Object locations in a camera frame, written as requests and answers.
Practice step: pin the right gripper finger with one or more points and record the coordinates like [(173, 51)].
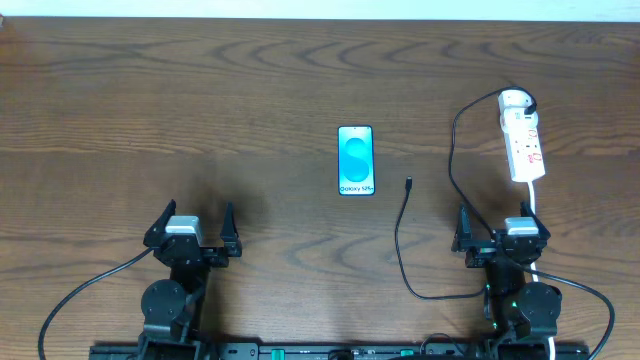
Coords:
[(526, 211), (463, 235)]

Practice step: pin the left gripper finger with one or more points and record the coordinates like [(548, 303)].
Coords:
[(229, 234), (156, 235)]

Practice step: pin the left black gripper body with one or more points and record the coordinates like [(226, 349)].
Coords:
[(201, 251)]

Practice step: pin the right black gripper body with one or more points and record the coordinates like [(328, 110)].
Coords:
[(493, 251)]

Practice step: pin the blue Samsung Galaxy smartphone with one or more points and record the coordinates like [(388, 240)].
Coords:
[(356, 167)]

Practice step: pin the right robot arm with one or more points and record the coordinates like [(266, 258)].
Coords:
[(524, 312)]

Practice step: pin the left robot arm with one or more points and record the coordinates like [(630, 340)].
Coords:
[(172, 307)]

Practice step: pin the white USB charger plug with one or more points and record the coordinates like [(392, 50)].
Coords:
[(514, 119)]

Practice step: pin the white power strip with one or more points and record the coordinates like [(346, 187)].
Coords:
[(523, 148)]

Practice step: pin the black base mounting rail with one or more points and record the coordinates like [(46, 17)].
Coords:
[(253, 351)]

